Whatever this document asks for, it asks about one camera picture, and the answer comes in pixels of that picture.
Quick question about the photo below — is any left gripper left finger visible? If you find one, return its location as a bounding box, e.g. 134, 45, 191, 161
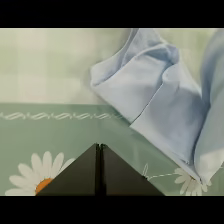
35, 143, 101, 197

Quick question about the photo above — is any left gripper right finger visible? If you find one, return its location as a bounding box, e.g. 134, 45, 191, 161
99, 143, 165, 197

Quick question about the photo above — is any light blue shirt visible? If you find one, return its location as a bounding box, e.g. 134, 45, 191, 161
89, 28, 224, 187

